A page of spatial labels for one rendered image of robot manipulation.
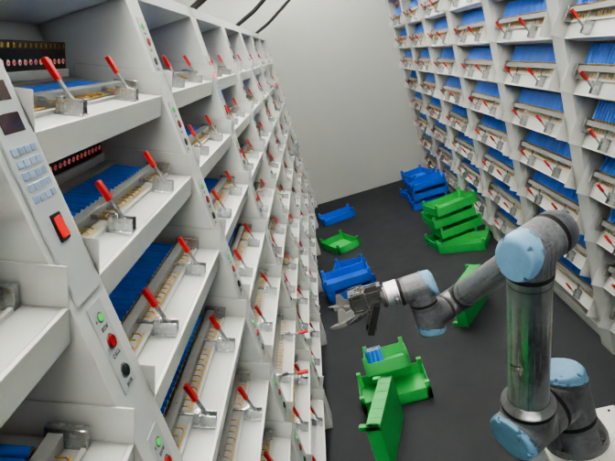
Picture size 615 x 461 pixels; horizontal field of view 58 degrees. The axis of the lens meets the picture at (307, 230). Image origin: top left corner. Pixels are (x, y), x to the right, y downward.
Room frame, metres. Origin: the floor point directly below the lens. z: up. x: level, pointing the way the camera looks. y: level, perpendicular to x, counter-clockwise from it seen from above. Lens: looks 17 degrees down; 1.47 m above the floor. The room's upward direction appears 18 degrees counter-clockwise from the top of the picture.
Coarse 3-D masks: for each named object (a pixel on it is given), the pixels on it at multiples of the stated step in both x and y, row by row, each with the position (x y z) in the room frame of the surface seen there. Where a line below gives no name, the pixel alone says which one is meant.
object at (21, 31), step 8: (0, 24) 1.15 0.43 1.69; (8, 24) 1.19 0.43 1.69; (16, 24) 1.22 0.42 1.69; (24, 24) 1.25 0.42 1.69; (0, 32) 1.14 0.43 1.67; (8, 32) 1.17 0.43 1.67; (16, 32) 1.20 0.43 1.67; (24, 32) 1.23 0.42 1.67; (32, 32) 1.27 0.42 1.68; (40, 32) 1.31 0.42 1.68; (32, 40) 1.26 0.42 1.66; (40, 40) 1.29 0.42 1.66
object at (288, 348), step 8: (280, 312) 1.99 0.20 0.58; (288, 312) 1.99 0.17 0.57; (296, 312) 1.98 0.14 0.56; (288, 320) 1.98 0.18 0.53; (288, 328) 1.92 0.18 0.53; (288, 344) 1.80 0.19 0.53; (288, 352) 1.74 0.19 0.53; (280, 360) 1.68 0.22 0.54; (288, 360) 1.69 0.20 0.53; (280, 368) 1.64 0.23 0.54; (288, 368) 1.64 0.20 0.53; (288, 384) 1.55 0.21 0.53; (288, 392) 1.50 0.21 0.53; (288, 400) 1.46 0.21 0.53
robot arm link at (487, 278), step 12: (564, 216) 1.24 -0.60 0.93; (576, 228) 1.22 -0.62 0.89; (576, 240) 1.22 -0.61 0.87; (492, 264) 1.47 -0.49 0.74; (468, 276) 1.60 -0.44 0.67; (480, 276) 1.52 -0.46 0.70; (492, 276) 1.48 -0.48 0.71; (504, 276) 1.44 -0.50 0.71; (456, 288) 1.64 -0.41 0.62; (468, 288) 1.58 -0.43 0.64; (480, 288) 1.53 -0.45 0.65; (492, 288) 1.51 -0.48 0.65; (456, 300) 1.64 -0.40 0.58; (468, 300) 1.60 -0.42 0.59; (456, 312) 1.64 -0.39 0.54
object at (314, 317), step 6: (312, 318) 2.69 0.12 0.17; (318, 318) 2.68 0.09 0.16; (312, 324) 2.65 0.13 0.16; (318, 324) 2.66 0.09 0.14; (312, 330) 2.53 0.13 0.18; (318, 330) 2.58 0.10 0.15; (312, 336) 2.52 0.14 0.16; (318, 336) 2.53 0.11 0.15; (312, 342) 2.46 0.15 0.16; (318, 342) 2.46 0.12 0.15; (312, 348) 2.40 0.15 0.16; (318, 348) 2.40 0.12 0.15; (312, 354) 2.26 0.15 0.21; (318, 354) 2.35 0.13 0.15; (318, 360) 2.25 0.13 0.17; (318, 366) 2.24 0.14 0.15; (318, 372) 2.19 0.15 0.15
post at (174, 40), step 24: (168, 24) 2.00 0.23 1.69; (192, 24) 1.99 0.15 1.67; (168, 48) 2.00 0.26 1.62; (192, 48) 1.99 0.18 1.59; (216, 96) 1.99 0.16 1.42; (240, 168) 1.99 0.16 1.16; (240, 216) 2.00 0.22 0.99; (264, 240) 1.99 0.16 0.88; (288, 288) 2.08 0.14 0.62; (312, 384) 1.99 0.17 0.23
